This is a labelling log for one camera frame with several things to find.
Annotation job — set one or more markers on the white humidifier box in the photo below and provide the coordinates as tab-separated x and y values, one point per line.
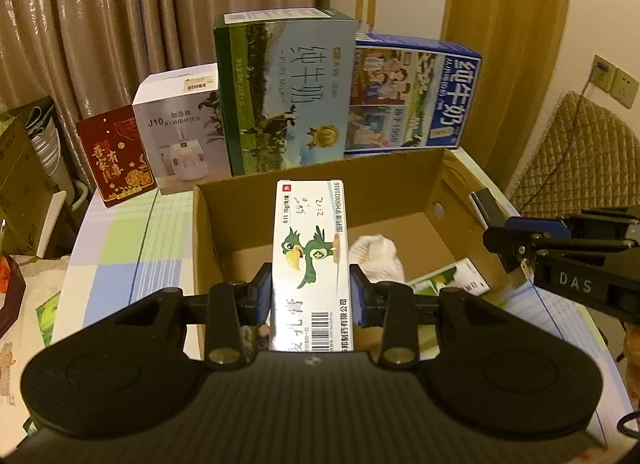
175	134

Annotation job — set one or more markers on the green milk carton box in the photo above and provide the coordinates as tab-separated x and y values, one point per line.
285	94

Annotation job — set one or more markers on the yellow wooden door frame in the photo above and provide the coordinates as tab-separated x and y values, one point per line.
505	44

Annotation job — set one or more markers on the empty wall socket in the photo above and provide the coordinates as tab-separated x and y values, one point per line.
623	86

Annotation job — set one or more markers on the blue milk carton box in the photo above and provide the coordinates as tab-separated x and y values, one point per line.
400	94

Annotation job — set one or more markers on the white ointment box green bird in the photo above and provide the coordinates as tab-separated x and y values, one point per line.
310	254

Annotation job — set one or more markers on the brown cardboard box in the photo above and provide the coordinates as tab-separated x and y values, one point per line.
230	224

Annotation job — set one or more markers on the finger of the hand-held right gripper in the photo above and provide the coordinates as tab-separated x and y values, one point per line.
540	230
610	224

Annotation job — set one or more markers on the quilted beige chair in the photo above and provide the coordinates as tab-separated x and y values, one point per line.
575	154

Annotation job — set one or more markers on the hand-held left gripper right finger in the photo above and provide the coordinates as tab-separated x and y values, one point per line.
357	299

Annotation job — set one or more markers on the brown storage carton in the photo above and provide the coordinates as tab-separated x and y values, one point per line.
20	184

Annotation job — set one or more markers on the stack of white bowls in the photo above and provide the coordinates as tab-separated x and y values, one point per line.
47	144

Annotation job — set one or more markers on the white cloth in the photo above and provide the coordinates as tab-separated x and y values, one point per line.
380	256

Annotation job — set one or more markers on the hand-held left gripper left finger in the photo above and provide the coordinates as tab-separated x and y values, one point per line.
261	299

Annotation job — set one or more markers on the beige curtain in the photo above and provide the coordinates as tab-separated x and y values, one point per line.
125	4

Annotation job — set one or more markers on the checked tablecloth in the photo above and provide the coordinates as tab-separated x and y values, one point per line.
125	254

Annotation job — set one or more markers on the green leaflet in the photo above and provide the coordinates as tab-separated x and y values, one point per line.
47	316

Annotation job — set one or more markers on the dark wooden box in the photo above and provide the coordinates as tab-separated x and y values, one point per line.
10	294

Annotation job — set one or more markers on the green and white box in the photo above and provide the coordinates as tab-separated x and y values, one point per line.
450	279

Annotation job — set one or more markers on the wall socket with plug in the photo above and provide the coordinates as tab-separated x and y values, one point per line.
603	73

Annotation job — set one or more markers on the red gift box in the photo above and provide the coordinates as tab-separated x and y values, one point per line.
115	154

